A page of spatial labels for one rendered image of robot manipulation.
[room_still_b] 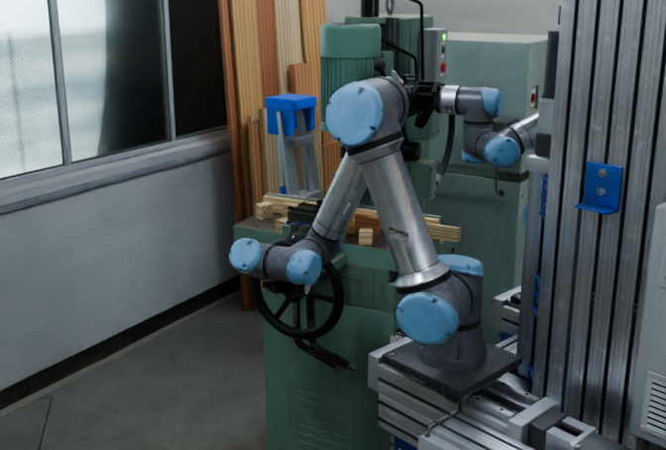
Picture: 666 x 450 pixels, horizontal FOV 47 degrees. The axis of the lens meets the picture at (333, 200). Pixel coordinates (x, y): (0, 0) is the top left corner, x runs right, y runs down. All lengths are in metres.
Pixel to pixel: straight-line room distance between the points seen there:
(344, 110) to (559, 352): 0.71
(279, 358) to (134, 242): 1.33
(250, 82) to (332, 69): 1.64
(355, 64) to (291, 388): 1.02
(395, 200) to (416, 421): 0.58
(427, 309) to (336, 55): 0.93
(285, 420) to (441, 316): 1.15
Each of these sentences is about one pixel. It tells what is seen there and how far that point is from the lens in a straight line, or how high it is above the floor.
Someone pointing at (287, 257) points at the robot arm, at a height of 1.05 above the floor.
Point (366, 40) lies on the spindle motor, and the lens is 2.19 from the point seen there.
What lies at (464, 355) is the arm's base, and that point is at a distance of 1.69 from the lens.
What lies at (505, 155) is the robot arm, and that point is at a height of 1.22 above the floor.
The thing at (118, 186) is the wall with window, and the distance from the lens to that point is 3.47.
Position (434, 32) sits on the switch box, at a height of 1.47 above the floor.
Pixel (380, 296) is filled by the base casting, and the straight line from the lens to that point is 2.21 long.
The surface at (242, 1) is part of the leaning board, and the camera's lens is 3.80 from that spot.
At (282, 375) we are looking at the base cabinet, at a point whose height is 0.43.
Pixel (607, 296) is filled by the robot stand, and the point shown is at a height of 1.01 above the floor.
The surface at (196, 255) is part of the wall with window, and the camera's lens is 3.92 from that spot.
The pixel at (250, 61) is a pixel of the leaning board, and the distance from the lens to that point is 3.83.
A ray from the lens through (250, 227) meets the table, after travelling 2.36.
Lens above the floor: 1.61
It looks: 16 degrees down
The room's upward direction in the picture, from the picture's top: straight up
